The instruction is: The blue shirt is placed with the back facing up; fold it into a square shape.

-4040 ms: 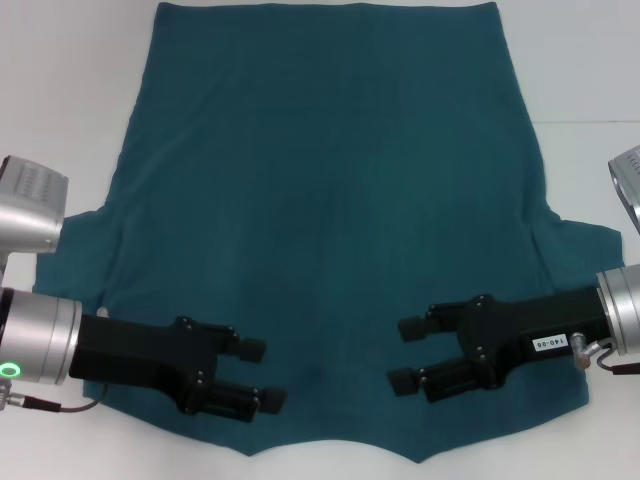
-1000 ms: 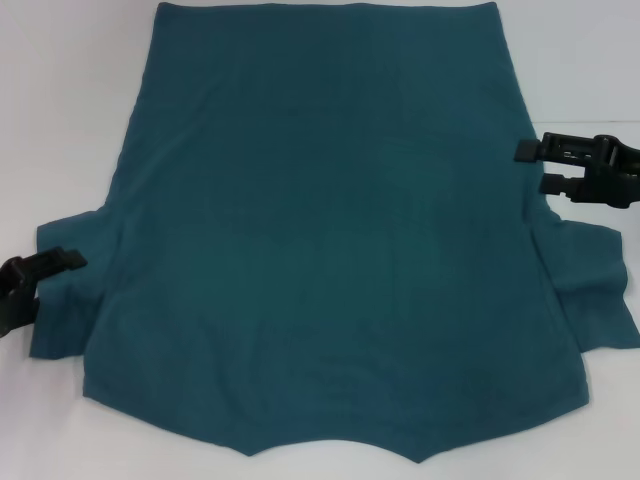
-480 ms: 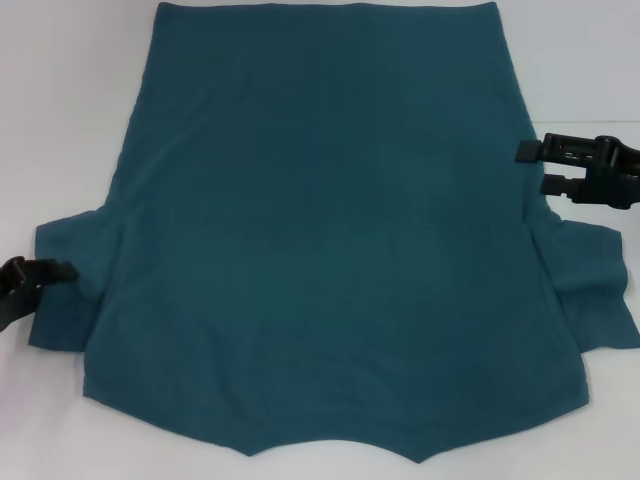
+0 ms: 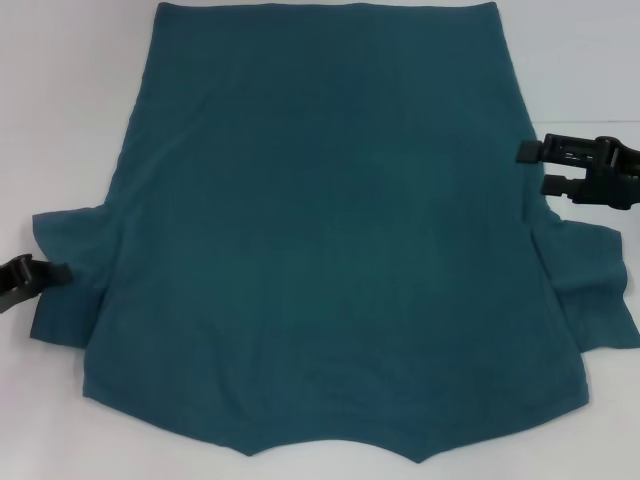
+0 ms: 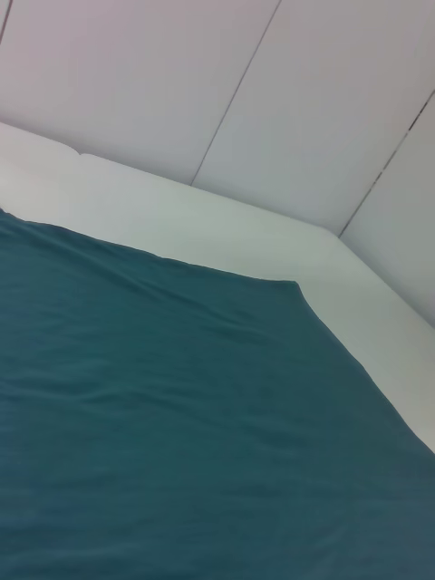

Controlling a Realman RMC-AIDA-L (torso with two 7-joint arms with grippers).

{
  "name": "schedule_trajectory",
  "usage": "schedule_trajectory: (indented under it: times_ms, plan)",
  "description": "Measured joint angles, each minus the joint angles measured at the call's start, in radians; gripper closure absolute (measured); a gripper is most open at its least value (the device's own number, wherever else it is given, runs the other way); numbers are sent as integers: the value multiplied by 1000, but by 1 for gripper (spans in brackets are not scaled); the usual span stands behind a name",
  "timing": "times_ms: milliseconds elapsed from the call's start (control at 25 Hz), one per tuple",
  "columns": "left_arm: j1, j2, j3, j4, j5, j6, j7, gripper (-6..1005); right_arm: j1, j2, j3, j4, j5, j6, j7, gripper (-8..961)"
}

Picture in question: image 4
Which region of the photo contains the blue shirt with FREE print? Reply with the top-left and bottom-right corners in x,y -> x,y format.
27,0 -> 640,449

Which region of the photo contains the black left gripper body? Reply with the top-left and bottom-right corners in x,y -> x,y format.
0,259 -> 22,317

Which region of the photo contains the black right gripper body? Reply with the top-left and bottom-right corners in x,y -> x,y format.
573,133 -> 640,212

